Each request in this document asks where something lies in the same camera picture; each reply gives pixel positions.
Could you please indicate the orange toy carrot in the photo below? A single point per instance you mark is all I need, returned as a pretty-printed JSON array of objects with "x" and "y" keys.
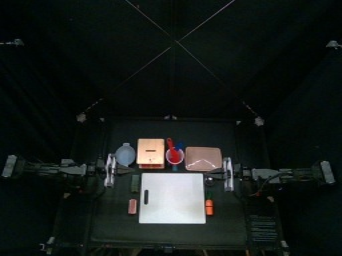
[{"x": 209, "y": 206}]

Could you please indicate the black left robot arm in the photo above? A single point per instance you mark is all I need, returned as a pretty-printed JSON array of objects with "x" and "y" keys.
[{"x": 49, "y": 168}]

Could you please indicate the white cutting board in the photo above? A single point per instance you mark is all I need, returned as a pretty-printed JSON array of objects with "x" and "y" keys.
[{"x": 173, "y": 198}]

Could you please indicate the wooden box red drawer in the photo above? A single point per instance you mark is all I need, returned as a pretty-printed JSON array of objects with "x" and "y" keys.
[{"x": 150, "y": 152}]

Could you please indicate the red plastic cup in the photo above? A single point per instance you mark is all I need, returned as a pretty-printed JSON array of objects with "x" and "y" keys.
[{"x": 176, "y": 156}]

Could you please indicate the pink rectangular block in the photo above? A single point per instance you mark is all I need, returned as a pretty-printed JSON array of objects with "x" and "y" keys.
[{"x": 133, "y": 206}]

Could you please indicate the blue plastic utensil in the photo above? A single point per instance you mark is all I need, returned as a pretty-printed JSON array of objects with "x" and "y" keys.
[{"x": 180, "y": 146}]

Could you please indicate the silver frame bracket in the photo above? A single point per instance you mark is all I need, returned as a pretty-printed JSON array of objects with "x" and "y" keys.
[
  {"x": 260, "y": 121},
  {"x": 15, "y": 42},
  {"x": 81, "y": 117},
  {"x": 333, "y": 44}
]

